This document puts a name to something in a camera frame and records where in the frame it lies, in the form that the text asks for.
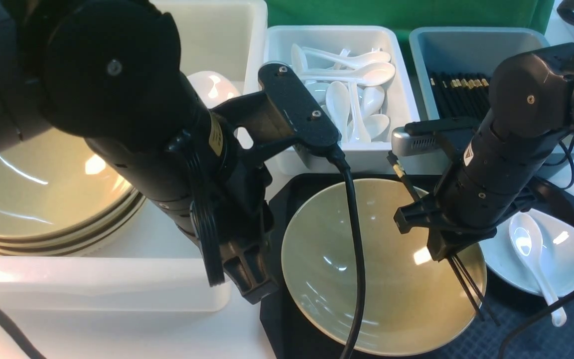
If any top stacked white dish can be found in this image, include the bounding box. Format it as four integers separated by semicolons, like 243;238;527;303
187;71;241;109

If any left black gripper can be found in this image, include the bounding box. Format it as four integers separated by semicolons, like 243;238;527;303
187;152;278;305

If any large white plastic tub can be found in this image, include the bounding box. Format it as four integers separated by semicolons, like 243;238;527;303
0;0;268;312

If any white spoon centre upright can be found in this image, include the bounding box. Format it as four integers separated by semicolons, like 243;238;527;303
325;81;351;143

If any bottom stacked yellow bowl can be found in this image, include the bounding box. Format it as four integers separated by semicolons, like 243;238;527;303
0;197;147;256

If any bundle of black chopsticks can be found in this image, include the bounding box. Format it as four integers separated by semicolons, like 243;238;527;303
429;71;491;121

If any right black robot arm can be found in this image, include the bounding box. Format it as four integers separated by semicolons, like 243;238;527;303
389;43;574;261

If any black camera cable left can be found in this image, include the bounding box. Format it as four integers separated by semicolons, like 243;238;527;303
324;145;366;359

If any white sauce dish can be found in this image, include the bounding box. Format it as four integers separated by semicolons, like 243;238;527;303
480;209;574;297

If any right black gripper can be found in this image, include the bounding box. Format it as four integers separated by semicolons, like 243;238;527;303
394;187;538;262

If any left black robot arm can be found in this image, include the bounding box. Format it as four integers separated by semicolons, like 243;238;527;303
0;0;296;304

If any stacked yellow bowl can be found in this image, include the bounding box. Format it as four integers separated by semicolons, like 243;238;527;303
0;129;134;239
0;197;147;256
0;192;144;251
0;190;144;248

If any yellow noodle bowl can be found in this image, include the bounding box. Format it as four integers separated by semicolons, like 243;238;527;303
281;178;476;357

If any white spoon top long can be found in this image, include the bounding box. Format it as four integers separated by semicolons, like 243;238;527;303
301;47;392;69

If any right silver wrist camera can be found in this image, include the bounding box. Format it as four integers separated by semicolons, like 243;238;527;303
390;117;481;157

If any white spoon long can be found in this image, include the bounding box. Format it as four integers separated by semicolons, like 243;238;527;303
297;63;396;87
301;47;392;69

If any black serving tray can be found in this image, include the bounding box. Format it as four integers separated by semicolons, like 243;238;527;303
260;173;574;359

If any white soup spoon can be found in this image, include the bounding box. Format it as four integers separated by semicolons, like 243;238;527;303
509;213;568;305

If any top stacked yellow bowl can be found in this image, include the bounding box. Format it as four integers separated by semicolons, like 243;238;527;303
0;129;134;239

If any black chopstick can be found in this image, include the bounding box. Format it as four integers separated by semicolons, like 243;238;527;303
448;254;501;327
387;151;485;321

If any white spoon right lower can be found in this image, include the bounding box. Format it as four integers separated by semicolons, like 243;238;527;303
346;114;390;143

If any white spoon bin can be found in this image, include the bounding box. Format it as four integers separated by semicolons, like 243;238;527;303
264;25;420;173

